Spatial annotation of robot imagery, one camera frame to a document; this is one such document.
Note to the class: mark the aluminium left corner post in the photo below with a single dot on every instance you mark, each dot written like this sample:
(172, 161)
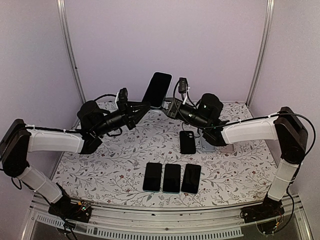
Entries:
(62, 13)

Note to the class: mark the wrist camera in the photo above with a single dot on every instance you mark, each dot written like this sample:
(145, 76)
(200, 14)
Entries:
(183, 88)
(122, 96)

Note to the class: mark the light blue case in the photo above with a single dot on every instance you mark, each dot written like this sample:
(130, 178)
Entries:
(205, 146)

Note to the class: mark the light blue cased phone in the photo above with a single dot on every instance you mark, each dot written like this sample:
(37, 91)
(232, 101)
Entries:
(157, 89)

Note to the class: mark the aluminium front rail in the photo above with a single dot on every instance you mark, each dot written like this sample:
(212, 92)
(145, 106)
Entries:
(120, 222)

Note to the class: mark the bare phone dark screen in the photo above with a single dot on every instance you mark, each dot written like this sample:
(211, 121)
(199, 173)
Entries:
(152, 177)

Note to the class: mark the white phone case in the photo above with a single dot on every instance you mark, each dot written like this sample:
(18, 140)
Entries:
(227, 149)

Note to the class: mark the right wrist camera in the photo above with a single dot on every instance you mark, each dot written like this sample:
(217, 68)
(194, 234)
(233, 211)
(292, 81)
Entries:
(183, 88)

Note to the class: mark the aluminium corner post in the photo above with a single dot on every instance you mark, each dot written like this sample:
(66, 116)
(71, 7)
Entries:
(267, 25)
(62, 13)

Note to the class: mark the aluminium right corner post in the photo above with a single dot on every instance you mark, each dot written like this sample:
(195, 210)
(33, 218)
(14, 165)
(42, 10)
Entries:
(267, 25)

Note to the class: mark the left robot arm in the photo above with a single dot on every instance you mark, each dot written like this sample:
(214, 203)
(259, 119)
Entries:
(95, 122)

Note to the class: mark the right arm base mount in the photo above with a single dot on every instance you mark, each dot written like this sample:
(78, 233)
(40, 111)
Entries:
(269, 212)

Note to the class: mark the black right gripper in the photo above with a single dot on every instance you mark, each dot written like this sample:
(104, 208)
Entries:
(172, 110)

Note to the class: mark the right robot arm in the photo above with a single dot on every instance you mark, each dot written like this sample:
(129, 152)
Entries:
(284, 126)

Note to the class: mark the phone with dark screen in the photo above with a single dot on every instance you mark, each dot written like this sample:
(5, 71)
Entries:
(172, 179)

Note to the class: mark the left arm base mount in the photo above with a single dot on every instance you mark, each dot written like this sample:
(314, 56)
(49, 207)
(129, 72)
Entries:
(80, 211)

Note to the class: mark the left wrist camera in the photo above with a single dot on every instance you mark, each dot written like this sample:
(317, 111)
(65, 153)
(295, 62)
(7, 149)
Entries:
(122, 96)

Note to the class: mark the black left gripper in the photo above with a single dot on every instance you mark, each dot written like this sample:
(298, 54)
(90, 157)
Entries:
(135, 115)

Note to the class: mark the black phone case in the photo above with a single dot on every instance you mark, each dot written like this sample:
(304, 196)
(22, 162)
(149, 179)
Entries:
(187, 142)

